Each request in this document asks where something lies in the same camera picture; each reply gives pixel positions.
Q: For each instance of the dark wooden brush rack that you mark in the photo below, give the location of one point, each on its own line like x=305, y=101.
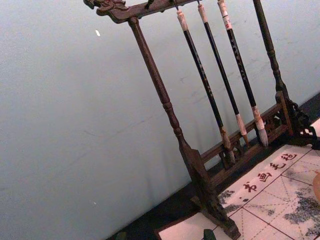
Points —
x=150, y=67

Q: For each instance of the black brush with brown tip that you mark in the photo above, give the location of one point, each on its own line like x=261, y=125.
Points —
x=201, y=75

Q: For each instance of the black brush with white ferrule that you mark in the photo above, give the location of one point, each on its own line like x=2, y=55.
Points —
x=224, y=75

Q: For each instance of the black table cloth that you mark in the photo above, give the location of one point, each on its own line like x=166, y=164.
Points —
x=162, y=215

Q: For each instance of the black brush with grey tip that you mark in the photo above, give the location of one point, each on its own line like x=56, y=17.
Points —
x=244, y=75

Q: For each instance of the small dark green object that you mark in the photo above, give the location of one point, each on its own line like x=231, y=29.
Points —
x=209, y=235

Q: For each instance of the white gridded calligraphy mat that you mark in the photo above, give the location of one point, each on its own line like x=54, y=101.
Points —
x=262, y=207

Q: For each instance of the tan round object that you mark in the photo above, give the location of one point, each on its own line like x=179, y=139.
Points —
x=317, y=186

